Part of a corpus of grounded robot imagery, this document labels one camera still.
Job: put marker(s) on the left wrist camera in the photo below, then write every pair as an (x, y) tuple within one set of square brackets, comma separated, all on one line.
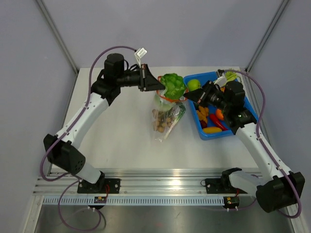
[(139, 54)]

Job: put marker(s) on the blue plastic bin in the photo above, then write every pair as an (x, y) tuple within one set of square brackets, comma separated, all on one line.
[(194, 116)]

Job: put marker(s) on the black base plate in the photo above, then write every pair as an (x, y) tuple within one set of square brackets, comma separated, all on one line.
[(106, 185), (218, 186)]

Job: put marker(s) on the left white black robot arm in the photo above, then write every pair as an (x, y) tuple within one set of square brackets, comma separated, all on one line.
[(62, 148)]

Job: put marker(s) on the longan bunch with leaves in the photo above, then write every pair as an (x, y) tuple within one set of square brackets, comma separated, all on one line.
[(161, 121)]

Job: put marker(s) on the red chili pepper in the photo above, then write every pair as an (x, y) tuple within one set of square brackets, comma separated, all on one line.
[(217, 122)]

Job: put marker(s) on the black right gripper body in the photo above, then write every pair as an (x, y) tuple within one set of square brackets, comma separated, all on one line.
[(210, 96)]

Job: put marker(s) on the napa cabbage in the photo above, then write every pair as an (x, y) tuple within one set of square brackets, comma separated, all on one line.
[(172, 94)]

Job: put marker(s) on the yellow mango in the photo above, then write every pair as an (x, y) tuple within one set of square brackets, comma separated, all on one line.
[(210, 130)]

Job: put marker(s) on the orange fruit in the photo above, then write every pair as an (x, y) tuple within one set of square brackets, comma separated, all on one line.
[(219, 114)]

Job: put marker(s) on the light green leafy vegetable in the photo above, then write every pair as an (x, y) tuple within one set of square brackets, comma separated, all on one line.
[(231, 76)]

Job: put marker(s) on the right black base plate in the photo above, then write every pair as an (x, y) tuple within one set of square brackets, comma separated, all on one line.
[(218, 186)]

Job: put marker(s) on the clear zip bag orange zipper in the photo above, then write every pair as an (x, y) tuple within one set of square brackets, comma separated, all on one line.
[(161, 136)]

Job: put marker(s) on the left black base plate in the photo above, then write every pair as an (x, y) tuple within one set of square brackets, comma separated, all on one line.
[(106, 185)]

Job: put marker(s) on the aluminium rail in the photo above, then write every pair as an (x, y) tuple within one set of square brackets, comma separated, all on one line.
[(141, 182)]

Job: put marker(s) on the dark purple fruit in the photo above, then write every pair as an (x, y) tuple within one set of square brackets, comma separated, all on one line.
[(203, 124)]

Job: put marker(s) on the green scallion bunch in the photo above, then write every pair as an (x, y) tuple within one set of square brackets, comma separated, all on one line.
[(177, 112)]

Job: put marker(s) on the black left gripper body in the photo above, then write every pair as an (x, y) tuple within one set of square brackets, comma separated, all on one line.
[(139, 77)]

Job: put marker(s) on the white slotted cable duct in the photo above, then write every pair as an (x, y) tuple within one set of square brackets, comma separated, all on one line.
[(136, 201)]

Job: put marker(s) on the orange ginger root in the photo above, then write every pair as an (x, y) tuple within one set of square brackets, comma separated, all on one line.
[(203, 113)]

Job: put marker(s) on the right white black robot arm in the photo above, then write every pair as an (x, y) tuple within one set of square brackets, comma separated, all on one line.
[(279, 187)]

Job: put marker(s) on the green apple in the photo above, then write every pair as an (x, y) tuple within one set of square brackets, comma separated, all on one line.
[(193, 84)]

